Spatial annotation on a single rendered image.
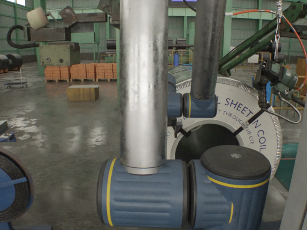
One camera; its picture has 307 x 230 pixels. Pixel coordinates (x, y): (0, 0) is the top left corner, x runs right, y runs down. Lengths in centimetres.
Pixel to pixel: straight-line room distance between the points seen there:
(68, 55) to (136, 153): 90
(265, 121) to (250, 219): 128
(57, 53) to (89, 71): 1120
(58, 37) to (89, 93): 626
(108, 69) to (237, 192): 1182
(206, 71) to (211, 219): 52
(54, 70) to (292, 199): 1295
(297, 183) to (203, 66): 56
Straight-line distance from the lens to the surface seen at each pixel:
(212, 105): 102
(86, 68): 1265
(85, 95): 771
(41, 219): 262
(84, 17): 145
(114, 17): 137
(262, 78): 166
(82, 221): 249
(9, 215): 207
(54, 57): 144
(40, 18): 148
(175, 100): 100
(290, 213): 55
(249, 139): 191
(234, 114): 181
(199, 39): 89
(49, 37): 148
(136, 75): 61
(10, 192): 194
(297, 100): 178
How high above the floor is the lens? 154
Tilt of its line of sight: 15 degrees down
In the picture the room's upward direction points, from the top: straight up
